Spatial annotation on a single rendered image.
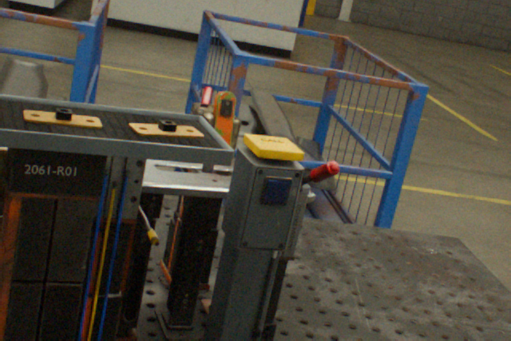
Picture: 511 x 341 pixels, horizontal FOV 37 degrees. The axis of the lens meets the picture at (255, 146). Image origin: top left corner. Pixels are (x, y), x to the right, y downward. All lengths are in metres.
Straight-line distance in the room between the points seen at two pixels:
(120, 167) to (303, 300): 0.69
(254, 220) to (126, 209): 0.21
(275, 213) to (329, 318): 0.66
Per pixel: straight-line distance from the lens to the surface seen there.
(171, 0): 8.99
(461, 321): 1.74
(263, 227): 0.95
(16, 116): 0.88
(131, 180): 1.05
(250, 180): 0.92
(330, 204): 3.89
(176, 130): 0.91
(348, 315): 1.61
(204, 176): 1.27
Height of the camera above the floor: 1.41
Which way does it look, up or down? 16 degrees down
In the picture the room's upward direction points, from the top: 12 degrees clockwise
